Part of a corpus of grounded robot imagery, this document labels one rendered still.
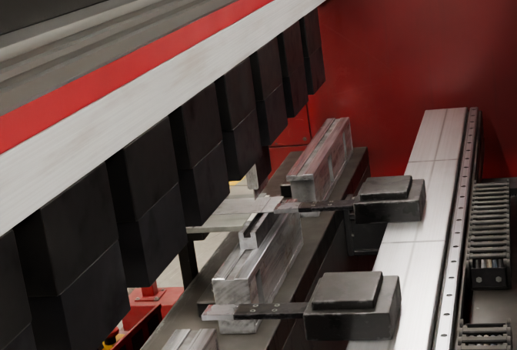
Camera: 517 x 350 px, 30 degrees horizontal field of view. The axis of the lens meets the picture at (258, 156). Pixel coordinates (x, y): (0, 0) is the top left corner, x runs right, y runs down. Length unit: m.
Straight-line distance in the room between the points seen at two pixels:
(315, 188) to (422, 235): 0.52
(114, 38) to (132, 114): 0.54
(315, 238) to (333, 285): 0.65
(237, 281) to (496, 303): 0.44
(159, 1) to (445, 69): 1.92
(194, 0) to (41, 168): 0.28
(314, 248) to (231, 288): 0.38
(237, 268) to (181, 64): 0.44
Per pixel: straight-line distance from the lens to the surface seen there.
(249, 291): 1.52
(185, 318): 1.64
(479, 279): 1.30
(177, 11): 0.64
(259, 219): 1.67
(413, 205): 1.61
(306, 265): 1.79
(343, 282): 1.28
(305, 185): 2.04
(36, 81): 0.45
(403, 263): 1.45
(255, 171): 1.66
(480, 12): 2.46
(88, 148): 0.97
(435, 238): 1.54
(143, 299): 3.77
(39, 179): 0.88
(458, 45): 2.47
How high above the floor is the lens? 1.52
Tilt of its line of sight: 15 degrees down
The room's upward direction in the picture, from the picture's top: 8 degrees counter-clockwise
